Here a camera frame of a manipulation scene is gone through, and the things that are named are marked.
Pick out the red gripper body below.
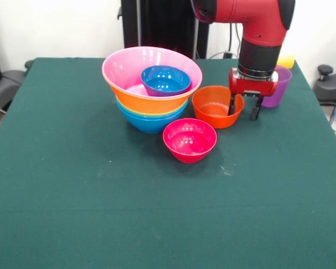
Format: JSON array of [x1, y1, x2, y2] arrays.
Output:
[[228, 67, 279, 99]]

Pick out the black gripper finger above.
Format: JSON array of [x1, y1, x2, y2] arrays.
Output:
[[250, 96, 264, 122], [228, 94, 237, 116]]

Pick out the small red-orange bowl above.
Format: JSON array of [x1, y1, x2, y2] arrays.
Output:
[[191, 85, 245, 129]]

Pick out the yellow cup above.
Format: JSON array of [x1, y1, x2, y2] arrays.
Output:
[[277, 54, 296, 70]]

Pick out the small crimson bowl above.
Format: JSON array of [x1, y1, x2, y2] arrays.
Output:
[[162, 118, 218, 164]]

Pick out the small dark blue bowl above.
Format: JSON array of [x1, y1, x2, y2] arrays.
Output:
[[141, 65, 192, 98]]

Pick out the large orange bowl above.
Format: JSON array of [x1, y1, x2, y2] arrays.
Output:
[[102, 80, 199, 115]]

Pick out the large pink bowl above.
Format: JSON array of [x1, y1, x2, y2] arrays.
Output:
[[101, 46, 203, 98]]

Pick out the purple cup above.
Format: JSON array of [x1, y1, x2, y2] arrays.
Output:
[[260, 64, 293, 109]]

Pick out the grey base with black knob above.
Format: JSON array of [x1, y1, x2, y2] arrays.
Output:
[[0, 60, 34, 113], [313, 64, 336, 106]]

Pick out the dark green table cloth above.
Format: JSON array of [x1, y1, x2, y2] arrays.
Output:
[[0, 57, 336, 269]]

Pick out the black wall cable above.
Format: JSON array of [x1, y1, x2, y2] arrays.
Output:
[[228, 22, 243, 54]]

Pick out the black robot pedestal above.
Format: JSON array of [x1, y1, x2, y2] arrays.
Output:
[[117, 0, 215, 59]]

